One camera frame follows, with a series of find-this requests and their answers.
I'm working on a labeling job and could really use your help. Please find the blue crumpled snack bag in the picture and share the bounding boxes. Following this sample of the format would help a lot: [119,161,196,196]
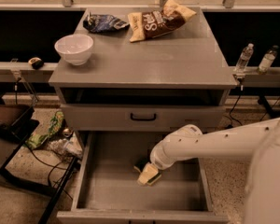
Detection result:
[83,13,130,34]

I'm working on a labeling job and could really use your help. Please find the white bowl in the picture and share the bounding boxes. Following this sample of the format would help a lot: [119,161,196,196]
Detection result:
[54,34,94,65]

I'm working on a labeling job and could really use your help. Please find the green and yellow sponge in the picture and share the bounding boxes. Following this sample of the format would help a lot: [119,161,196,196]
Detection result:
[133,159,161,186]

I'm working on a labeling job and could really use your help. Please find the crumpled clear plastic wrap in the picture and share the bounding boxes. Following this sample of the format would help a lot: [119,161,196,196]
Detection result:
[48,137,83,159]

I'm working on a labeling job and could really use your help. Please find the black side table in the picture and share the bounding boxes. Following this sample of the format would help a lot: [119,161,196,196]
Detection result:
[0,97,77,224]

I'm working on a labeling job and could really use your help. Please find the brown chip bag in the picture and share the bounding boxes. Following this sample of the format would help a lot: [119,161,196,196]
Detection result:
[128,0,196,42]

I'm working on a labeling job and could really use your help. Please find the clear water bottle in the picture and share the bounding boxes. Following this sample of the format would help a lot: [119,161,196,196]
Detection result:
[234,43,254,73]

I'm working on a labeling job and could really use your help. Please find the black drawer handle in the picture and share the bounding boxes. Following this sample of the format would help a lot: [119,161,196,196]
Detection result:
[130,113,157,121]

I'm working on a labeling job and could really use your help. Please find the black power cable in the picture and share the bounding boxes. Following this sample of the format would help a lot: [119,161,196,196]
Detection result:
[227,83,245,130]

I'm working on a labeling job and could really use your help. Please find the yellow black tape measure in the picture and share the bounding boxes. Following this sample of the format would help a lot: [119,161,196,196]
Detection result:
[28,57,44,70]

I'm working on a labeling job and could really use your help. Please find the open grey middle drawer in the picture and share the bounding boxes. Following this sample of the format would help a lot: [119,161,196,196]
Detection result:
[57,132,229,224]

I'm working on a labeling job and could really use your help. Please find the dark capped plastic bottle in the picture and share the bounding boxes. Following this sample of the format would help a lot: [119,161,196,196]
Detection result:
[257,45,279,75]

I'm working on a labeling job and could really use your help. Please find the black floor cables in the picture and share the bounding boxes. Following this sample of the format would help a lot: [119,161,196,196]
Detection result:
[23,143,80,201]

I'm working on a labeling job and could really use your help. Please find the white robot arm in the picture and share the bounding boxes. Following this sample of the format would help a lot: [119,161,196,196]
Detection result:
[135,118,280,224]

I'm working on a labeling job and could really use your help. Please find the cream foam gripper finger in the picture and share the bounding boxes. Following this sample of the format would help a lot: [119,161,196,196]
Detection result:
[137,162,160,186]

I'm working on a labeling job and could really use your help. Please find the green snack bag on floor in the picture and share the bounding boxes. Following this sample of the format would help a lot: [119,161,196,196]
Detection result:
[25,111,64,150]

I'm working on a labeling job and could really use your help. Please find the closed grey top drawer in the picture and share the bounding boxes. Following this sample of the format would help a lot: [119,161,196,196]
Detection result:
[62,104,225,132]

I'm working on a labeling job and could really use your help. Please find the grey drawer cabinet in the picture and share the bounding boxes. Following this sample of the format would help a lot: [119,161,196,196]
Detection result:
[48,7,238,151]

